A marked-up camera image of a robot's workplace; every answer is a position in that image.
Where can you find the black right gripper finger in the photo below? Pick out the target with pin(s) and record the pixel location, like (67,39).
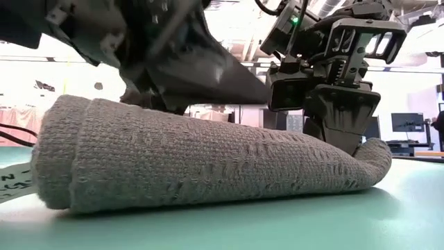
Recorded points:
(343,114)
(311,128)

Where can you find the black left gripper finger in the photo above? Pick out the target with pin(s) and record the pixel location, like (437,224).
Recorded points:
(208,80)
(175,108)

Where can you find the grey towel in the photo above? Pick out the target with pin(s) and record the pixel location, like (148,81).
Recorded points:
(208,163)

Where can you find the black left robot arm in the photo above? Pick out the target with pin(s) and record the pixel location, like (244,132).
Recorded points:
(21,21)

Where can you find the large dark monitor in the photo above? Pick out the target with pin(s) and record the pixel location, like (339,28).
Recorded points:
(373,128)

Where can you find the small computer monitor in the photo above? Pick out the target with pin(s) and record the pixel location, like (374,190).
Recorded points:
(407,122)

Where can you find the dark office desk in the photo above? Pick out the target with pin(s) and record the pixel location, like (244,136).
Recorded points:
(402,147)

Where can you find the person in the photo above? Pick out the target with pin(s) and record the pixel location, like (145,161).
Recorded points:
(440,128)

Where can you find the pink curtain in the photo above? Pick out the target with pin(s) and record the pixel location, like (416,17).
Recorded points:
(14,116)

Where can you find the black table frame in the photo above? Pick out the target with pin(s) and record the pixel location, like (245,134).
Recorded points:
(423,159)

